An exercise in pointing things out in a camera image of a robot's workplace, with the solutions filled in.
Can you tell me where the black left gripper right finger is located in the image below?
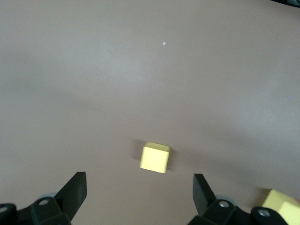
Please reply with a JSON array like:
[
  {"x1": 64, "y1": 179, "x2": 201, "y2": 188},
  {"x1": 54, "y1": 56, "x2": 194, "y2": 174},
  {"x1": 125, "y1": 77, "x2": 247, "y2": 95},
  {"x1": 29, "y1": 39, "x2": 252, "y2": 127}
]
[{"x1": 187, "y1": 173, "x2": 293, "y2": 225}]

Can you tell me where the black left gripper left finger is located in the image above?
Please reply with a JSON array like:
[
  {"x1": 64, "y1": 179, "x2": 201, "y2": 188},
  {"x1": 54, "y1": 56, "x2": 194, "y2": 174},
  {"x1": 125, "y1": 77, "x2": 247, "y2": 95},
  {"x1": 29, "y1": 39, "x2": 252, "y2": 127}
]
[{"x1": 0, "y1": 172, "x2": 88, "y2": 225}]

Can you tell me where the yellow foam block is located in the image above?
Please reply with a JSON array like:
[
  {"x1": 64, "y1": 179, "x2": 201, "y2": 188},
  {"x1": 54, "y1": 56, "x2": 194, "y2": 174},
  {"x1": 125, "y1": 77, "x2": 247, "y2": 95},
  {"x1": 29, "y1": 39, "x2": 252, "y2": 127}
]
[
  {"x1": 139, "y1": 141, "x2": 171, "y2": 174},
  {"x1": 261, "y1": 189, "x2": 300, "y2": 225}
]

